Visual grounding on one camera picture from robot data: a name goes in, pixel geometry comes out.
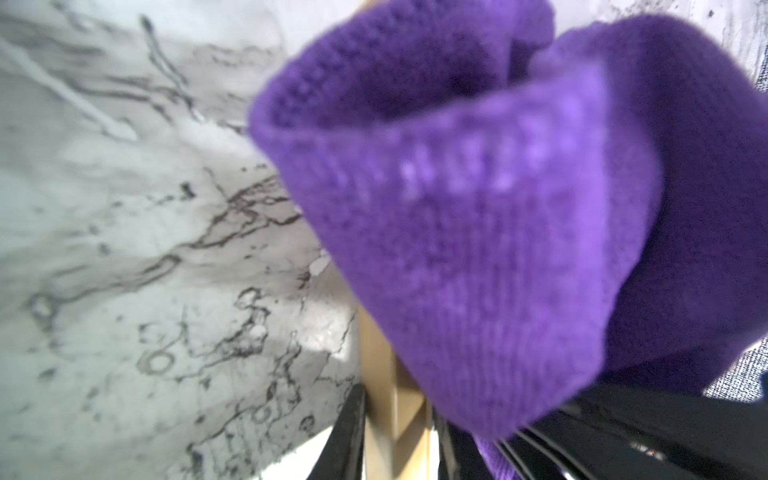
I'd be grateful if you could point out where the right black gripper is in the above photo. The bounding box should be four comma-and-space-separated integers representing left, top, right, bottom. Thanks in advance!
497, 384, 767, 480

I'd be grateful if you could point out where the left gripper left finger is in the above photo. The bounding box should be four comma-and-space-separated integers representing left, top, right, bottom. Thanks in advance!
307, 383, 366, 480

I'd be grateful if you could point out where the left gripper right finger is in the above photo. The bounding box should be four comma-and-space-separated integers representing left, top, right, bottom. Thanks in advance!
433, 409, 493, 480

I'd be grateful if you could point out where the light wooden picture frame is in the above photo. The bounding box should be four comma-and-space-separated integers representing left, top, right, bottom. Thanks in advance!
358, 307, 439, 479

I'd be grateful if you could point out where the purple cloth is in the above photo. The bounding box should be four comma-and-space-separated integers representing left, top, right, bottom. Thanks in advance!
249, 1, 767, 479

